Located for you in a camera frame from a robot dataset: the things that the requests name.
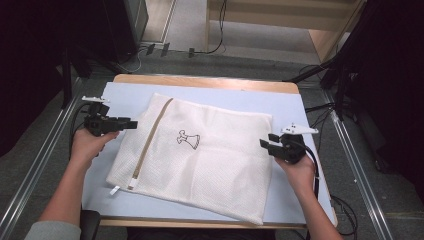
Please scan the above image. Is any light blue table mat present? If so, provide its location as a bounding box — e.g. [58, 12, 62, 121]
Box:
[81, 81, 334, 225]

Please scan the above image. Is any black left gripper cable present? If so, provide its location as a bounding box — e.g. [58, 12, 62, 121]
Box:
[67, 101, 93, 158]

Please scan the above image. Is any person's left hand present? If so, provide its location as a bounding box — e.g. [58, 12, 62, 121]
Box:
[69, 128, 120, 171]

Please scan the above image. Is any black tripod stand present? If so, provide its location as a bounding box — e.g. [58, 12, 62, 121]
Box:
[282, 58, 353, 122]

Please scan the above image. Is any black hanging cable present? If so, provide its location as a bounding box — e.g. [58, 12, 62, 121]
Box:
[194, 0, 228, 56]

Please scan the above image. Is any black cabinet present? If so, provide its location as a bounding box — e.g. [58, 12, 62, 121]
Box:
[103, 0, 150, 65]

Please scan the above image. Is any wooden table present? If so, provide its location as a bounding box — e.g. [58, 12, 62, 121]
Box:
[99, 73, 339, 231]

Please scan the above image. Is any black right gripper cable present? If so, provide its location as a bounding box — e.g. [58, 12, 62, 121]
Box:
[291, 139, 321, 201]

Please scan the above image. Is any light wooden shelf unit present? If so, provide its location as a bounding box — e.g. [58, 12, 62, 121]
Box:
[204, 0, 368, 63]

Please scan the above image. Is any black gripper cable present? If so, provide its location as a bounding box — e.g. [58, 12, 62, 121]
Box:
[291, 139, 321, 201]
[67, 101, 93, 158]

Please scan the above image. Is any black curtain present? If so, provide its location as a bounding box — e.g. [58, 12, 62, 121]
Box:
[344, 0, 424, 203]
[0, 0, 113, 158]

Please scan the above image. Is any white floor cable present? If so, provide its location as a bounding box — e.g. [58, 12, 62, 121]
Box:
[117, 46, 148, 75]

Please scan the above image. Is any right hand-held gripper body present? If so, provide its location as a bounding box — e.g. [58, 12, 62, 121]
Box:
[268, 123, 320, 165]

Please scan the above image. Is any white mesh laundry bag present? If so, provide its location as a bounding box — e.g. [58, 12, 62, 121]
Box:
[105, 92, 274, 226]

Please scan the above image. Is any person's grey sleeve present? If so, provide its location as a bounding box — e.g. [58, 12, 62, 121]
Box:
[24, 220, 82, 240]

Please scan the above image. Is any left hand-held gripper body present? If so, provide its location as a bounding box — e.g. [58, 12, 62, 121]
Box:
[81, 95, 119, 137]

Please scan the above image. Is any person's right hand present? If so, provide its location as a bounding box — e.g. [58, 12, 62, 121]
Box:
[274, 154, 316, 198]

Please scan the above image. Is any black chair part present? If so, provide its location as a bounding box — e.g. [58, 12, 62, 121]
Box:
[79, 209, 102, 240]

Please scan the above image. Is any black floor cable loop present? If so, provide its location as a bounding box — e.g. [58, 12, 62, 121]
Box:
[329, 194, 360, 238]

